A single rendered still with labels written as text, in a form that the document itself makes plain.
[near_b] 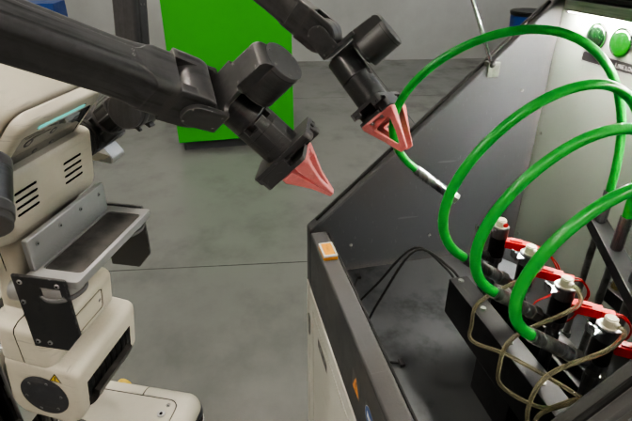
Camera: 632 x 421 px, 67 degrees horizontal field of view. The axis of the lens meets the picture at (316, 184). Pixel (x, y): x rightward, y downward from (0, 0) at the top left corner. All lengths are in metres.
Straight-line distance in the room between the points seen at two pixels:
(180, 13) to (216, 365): 2.56
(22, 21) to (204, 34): 3.35
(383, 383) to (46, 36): 0.62
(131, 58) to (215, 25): 3.29
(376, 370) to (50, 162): 0.66
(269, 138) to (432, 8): 6.82
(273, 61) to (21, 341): 0.75
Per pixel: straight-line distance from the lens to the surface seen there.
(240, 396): 2.02
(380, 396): 0.77
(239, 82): 0.60
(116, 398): 1.74
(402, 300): 1.12
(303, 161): 0.64
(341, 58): 0.87
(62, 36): 0.53
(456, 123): 1.11
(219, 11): 3.83
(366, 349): 0.83
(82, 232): 1.03
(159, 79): 0.56
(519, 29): 0.83
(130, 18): 1.03
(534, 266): 0.57
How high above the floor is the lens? 1.54
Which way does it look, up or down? 27 degrees down
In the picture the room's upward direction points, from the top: straight up
